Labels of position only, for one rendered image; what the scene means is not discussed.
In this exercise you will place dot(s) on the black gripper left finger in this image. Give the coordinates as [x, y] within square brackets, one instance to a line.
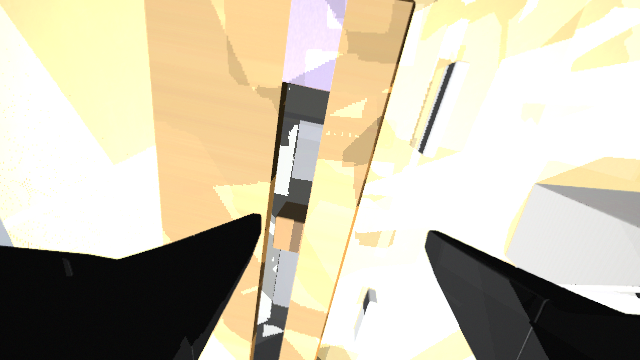
[158, 304]

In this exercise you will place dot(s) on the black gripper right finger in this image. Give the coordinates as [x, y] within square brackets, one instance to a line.
[507, 313]

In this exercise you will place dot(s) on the small tan block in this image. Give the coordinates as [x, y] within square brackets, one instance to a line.
[289, 227]

